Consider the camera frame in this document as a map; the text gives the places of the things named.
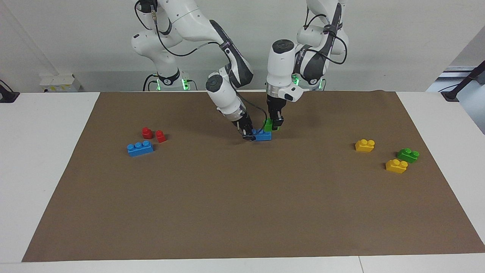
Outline black angled stand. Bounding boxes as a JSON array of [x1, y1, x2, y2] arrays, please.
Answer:
[[440, 60, 485, 102]]

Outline black table clamp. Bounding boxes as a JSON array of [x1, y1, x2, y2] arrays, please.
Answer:
[[0, 79, 20, 104]]

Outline white wall socket box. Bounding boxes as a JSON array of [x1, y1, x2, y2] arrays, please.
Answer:
[[39, 74, 81, 93]]

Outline black base cable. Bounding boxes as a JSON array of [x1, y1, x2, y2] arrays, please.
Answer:
[[142, 73, 159, 92]]

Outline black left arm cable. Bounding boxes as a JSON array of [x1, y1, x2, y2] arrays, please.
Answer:
[[302, 2, 348, 66]]

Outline yellow two-stud toy brick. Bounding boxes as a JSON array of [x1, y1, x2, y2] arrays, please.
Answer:
[[355, 139, 376, 153], [385, 159, 409, 174]]

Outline brown table mat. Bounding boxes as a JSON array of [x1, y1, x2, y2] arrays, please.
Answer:
[[22, 90, 485, 263]]

